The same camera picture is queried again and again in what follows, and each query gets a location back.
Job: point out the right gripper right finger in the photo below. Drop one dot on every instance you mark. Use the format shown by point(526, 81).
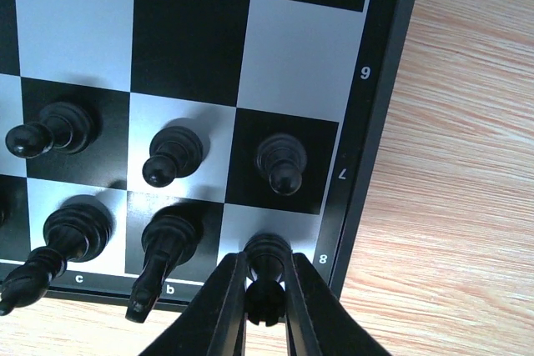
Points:
point(316, 322)

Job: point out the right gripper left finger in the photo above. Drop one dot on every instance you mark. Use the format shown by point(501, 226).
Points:
point(214, 322)

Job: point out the black silver chess board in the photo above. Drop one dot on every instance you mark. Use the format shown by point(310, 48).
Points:
point(232, 71)

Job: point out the black pawn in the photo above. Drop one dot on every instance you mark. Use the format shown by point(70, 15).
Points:
point(174, 152)
point(62, 126)
point(281, 160)

